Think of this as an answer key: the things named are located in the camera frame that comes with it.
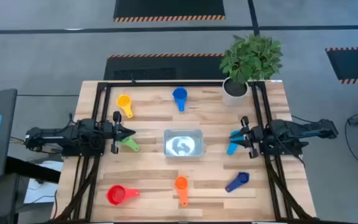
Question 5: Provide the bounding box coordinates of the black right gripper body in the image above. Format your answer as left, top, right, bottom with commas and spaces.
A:
242, 116, 264, 159

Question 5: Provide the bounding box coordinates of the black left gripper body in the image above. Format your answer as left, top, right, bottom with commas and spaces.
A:
103, 111, 122, 155

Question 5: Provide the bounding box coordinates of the green measuring cup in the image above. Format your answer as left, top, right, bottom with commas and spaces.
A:
119, 136, 140, 152

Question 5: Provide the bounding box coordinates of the light blue measuring cup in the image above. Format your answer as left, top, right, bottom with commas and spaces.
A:
227, 129, 244, 156

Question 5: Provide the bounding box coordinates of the yellow measuring cup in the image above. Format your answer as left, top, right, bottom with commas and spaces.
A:
116, 94, 134, 119

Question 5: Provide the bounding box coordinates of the small navy measuring cup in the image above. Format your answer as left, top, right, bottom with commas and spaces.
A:
224, 171, 250, 194

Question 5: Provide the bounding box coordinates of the large red measuring cup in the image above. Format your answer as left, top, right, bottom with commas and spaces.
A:
105, 184, 140, 207

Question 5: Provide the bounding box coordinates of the orange measuring cup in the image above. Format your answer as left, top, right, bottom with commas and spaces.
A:
174, 175, 189, 207

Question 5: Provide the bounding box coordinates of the green plant in white pot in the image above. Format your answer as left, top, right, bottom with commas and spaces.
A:
219, 33, 284, 107

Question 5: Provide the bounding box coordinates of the black hazard-striped floor mat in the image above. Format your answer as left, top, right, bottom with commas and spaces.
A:
103, 53, 229, 81
325, 46, 358, 85
113, 0, 226, 23

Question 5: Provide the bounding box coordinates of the black desk crossbar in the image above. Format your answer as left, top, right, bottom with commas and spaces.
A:
4, 156, 62, 184

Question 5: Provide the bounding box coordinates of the white paper sheet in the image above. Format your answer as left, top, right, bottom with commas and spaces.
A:
23, 160, 63, 205

